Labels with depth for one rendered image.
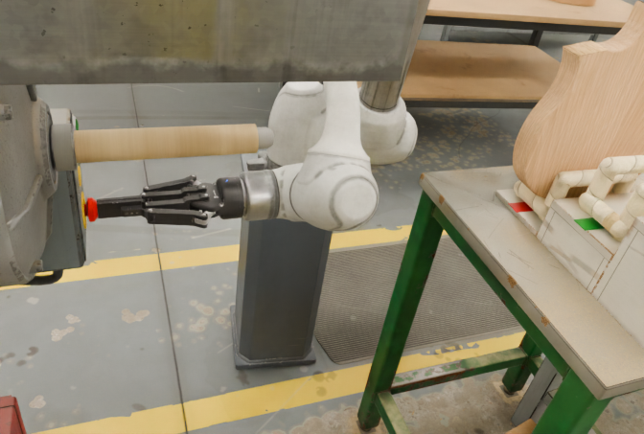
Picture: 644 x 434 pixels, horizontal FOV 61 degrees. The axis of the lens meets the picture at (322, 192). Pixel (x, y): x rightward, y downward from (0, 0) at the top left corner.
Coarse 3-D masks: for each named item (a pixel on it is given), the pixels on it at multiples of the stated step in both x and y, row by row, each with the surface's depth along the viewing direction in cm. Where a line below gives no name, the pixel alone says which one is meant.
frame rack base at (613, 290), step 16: (640, 224) 86; (624, 240) 89; (640, 240) 86; (624, 256) 89; (640, 256) 86; (608, 272) 92; (624, 272) 89; (640, 272) 86; (608, 288) 92; (624, 288) 89; (640, 288) 87; (608, 304) 93; (624, 304) 90; (640, 304) 87; (624, 320) 90; (640, 320) 87; (640, 336) 87
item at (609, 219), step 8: (584, 200) 99; (592, 200) 98; (600, 200) 98; (584, 208) 100; (592, 208) 98; (600, 208) 96; (608, 208) 96; (592, 216) 98; (600, 216) 96; (608, 216) 95; (616, 216) 94; (608, 224) 95; (616, 224) 93; (624, 224) 93; (616, 232) 93; (624, 232) 93
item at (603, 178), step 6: (600, 168) 97; (594, 174) 99; (600, 174) 97; (606, 174) 96; (612, 174) 96; (594, 180) 98; (600, 180) 97; (606, 180) 96; (612, 180) 97; (588, 186) 100; (594, 186) 98; (600, 186) 97; (606, 186) 97; (588, 192) 99; (594, 192) 98; (600, 192) 98; (606, 192) 98; (600, 198) 99; (582, 210) 101
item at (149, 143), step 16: (128, 128) 55; (144, 128) 56; (160, 128) 56; (176, 128) 56; (192, 128) 57; (208, 128) 57; (224, 128) 58; (240, 128) 58; (256, 128) 59; (80, 144) 53; (96, 144) 53; (112, 144) 54; (128, 144) 54; (144, 144) 55; (160, 144) 55; (176, 144) 56; (192, 144) 56; (208, 144) 57; (224, 144) 58; (240, 144) 58; (256, 144) 59; (80, 160) 53; (96, 160) 54; (112, 160) 55
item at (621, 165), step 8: (608, 160) 96; (616, 160) 95; (624, 160) 96; (632, 160) 97; (640, 160) 97; (608, 168) 95; (616, 168) 95; (624, 168) 96; (632, 168) 96; (640, 168) 97
